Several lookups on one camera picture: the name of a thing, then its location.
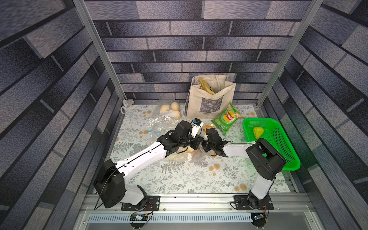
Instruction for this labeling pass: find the clear orange zip-top bag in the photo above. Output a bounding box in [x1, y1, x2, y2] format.
[157, 128, 206, 163]

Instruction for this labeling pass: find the blue zip clear bag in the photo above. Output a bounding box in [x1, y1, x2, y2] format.
[148, 116, 179, 142]

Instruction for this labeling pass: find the clear bag of buns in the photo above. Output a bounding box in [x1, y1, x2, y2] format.
[152, 98, 182, 120]

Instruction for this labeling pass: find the green fruit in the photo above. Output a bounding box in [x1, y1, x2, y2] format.
[253, 126, 264, 140]

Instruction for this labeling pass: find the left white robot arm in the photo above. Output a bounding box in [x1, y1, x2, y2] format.
[94, 118, 203, 210]

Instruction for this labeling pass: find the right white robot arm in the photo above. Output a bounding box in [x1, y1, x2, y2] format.
[202, 128, 286, 210]

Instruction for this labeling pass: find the green chips bag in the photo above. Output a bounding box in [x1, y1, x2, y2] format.
[211, 102, 244, 136]

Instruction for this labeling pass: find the beige canvas tote bag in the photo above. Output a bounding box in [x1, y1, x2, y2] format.
[185, 74, 236, 120]

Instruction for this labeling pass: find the green plastic basket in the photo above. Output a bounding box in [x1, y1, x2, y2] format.
[242, 118, 301, 171]

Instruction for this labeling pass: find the yellow snack packet in tote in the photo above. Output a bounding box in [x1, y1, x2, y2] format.
[197, 77, 215, 95]

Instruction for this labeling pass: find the white cup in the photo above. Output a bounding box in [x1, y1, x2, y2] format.
[120, 99, 134, 115]

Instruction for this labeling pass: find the left circuit board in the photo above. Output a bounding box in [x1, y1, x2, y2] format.
[129, 212, 152, 223]

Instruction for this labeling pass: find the circuit board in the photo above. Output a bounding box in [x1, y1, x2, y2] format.
[129, 212, 152, 223]
[251, 213, 267, 228]

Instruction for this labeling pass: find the right circuit board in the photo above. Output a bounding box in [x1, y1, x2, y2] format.
[251, 213, 267, 228]

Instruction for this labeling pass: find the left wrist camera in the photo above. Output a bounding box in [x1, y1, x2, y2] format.
[191, 118, 203, 138]

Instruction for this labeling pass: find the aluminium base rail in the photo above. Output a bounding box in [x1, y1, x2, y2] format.
[74, 193, 321, 230]

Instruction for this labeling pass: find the left aluminium frame post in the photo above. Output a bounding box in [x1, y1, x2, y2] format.
[73, 0, 127, 99]

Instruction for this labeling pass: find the aluminium frame post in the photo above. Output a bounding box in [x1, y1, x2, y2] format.
[256, 0, 323, 109]
[73, 0, 127, 99]

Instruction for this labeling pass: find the right aluminium frame post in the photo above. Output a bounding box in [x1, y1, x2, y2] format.
[256, 0, 323, 109]

